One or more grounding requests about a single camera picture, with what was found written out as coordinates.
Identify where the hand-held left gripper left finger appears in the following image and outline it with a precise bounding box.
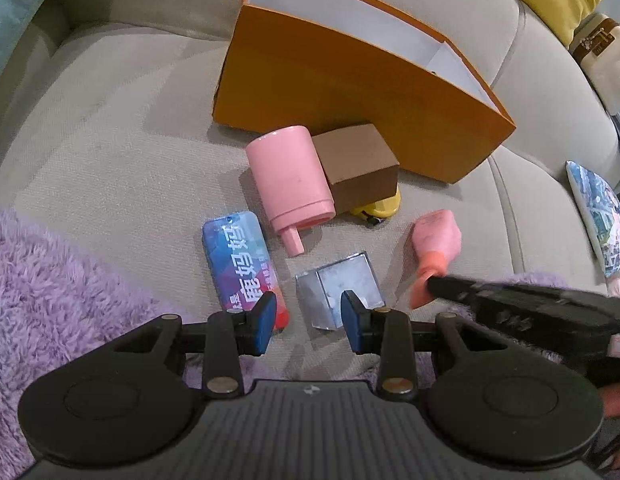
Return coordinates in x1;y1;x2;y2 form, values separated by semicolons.
110;290;279;397

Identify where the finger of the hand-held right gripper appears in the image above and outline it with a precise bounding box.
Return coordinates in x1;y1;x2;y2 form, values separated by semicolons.
428;273;486;312

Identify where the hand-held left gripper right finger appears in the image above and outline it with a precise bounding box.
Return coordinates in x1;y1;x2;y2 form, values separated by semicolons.
340;290;495;397

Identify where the clear plastic cube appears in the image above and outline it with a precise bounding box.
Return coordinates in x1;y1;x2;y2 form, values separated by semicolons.
295;249;387;332

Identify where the salmon pink bottle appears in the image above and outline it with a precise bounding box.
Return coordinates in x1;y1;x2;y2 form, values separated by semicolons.
409;209;462;310

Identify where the blue purple packet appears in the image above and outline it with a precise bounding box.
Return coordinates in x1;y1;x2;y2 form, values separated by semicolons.
201;211;291;333

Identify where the yellow tape measure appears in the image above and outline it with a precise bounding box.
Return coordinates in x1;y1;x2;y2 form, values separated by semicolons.
351;186;401;228

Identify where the small brown box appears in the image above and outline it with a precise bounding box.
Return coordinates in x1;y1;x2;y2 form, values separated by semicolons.
311;123;401;215

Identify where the pink pump bottle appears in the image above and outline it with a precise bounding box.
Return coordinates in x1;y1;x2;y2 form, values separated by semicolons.
245;126;335;257

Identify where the orange cardboard box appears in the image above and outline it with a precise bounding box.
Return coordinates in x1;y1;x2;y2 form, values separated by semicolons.
212;0;517;184

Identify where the person's right hand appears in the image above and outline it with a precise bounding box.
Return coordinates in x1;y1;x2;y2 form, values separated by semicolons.
602;384;620;419

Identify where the blue printed cushion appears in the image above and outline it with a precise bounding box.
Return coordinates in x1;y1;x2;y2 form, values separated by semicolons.
566;160;620;278

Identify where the purple fluffy blanket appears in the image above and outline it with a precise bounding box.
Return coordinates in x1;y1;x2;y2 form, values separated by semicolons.
0;205;620;480

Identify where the beige sofa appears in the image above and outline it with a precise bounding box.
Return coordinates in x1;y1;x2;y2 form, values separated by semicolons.
0;0;620;361

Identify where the cream mini suitcase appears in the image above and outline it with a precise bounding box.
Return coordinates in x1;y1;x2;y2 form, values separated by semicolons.
568;12;620;113

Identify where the light blue cushion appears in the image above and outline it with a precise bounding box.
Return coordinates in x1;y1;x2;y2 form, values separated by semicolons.
0;0;73;81

